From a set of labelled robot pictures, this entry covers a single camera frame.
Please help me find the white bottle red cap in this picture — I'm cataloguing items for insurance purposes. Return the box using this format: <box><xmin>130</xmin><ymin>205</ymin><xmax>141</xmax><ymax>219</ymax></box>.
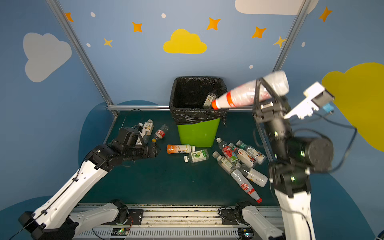
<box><xmin>212</xmin><ymin>71</ymin><xmax>290</xmax><ymax>110</ymax></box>

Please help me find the clear square osmanthus tea bottle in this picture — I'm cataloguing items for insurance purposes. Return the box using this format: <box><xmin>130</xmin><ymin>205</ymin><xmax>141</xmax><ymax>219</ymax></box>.
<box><xmin>141</xmin><ymin>119</ymin><xmax>154</xmax><ymax>144</ymax></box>

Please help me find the clear lime juice bottle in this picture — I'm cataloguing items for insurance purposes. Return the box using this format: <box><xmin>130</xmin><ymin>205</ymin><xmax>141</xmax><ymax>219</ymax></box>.
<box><xmin>184</xmin><ymin>149</ymin><xmax>210</xmax><ymax>163</ymax></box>

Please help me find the clear bottle green cap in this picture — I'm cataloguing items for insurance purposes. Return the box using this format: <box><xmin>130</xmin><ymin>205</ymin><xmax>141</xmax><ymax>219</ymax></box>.
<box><xmin>236</xmin><ymin>163</ymin><xmax>268</xmax><ymax>188</ymax></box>

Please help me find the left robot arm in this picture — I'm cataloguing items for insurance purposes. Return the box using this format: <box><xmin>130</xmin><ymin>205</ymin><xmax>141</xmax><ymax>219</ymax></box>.
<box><xmin>19</xmin><ymin>128</ymin><xmax>161</xmax><ymax>240</ymax></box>

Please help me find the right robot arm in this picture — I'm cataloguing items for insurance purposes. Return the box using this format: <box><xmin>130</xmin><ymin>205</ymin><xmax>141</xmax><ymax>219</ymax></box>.
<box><xmin>240</xmin><ymin>78</ymin><xmax>335</xmax><ymax>240</ymax></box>

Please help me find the green plastic bin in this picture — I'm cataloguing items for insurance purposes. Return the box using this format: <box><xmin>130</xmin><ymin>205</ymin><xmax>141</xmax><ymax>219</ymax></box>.
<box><xmin>177</xmin><ymin>118</ymin><xmax>221</xmax><ymax>148</ymax></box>

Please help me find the black bin liner bag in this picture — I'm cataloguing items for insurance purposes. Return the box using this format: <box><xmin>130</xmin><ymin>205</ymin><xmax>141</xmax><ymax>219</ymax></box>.
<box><xmin>169</xmin><ymin>76</ymin><xmax>228</xmax><ymax>125</ymax></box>

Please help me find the clear bottle red label yellow cap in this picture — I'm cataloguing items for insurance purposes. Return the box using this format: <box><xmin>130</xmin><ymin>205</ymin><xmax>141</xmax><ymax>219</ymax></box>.
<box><xmin>152</xmin><ymin>124</ymin><xmax>169</xmax><ymax>143</ymax></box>

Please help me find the orange juice bottle back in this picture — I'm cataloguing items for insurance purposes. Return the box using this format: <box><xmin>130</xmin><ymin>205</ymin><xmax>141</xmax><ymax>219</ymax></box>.
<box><xmin>167</xmin><ymin>145</ymin><xmax>196</xmax><ymax>154</ymax></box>

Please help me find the clear bottle colourful label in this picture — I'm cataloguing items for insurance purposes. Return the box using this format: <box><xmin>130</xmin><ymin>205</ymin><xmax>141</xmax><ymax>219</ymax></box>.
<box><xmin>236</xmin><ymin>140</ymin><xmax>266</xmax><ymax>165</ymax></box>

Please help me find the white bottle pink label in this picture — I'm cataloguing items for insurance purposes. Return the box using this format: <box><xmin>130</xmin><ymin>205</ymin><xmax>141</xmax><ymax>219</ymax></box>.
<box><xmin>229</xmin><ymin>143</ymin><xmax>256</xmax><ymax>168</ymax></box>

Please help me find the clear bottle red label right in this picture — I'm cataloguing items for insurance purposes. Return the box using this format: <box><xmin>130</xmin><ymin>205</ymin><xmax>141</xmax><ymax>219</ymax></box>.
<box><xmin>216</xmin><ymin>138</ymin><xmax>240</xmax><ymax>165</ymax></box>

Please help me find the white bottle red logo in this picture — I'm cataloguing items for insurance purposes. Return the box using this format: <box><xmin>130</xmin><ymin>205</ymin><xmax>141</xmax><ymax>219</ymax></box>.
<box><xmin>231</xmin><ymin>169</ymin><xmax>263</xmax><ymax>204</ymax></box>

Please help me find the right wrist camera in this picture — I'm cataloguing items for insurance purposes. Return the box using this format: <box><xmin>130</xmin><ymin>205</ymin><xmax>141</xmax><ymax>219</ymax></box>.
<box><xmin>284</xmin><ymin>82</ymin><xmax>335</xmax><ymax>120</ymax></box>

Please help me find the aluminium right frame post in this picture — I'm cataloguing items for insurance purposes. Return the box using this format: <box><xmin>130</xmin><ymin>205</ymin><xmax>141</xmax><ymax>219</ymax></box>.
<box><xmin>273</xmin><ymin>0</ymin><xmax>312</xmax><ymax>72</ymax></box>

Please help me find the aluminium frame post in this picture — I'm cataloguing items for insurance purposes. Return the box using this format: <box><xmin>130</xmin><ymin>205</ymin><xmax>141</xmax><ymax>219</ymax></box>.
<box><xmin>273</xmin><ymin>0</ymin><xmax>312</xmax><ymax>72</ymax></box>
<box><xmin>45</xmin><ymin>0</ymin><xmax>118</xmax><ymax>116</ymax></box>

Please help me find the aluminium back frame rail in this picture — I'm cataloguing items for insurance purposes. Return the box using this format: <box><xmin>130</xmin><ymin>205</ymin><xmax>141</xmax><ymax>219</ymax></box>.
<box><xmin>107</xmin><ymin>105</ymin><xmax>253</xmax><ymax>112</ymax></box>

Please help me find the aluminium left frame post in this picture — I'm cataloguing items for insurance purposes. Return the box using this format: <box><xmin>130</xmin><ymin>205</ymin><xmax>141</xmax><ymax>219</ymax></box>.
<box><xmin>45</xmin><ymin>0</ymin><xmax>118</xmax><ymax>116</ymax></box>

